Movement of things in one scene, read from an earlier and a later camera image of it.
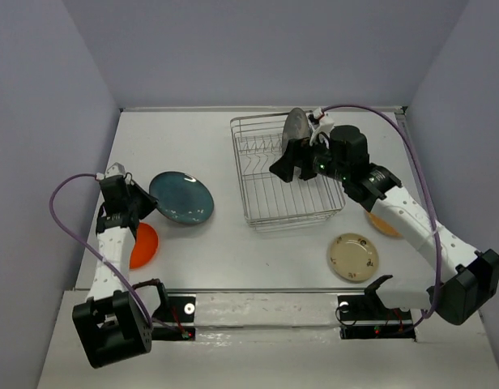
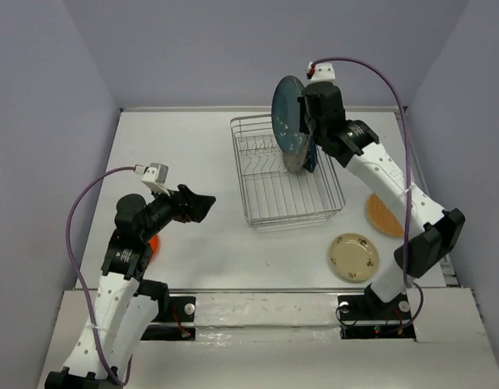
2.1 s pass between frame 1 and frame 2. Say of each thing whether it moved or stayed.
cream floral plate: stayed
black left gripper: moved
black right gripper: moved
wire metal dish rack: stayed
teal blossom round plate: moved
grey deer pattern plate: moved
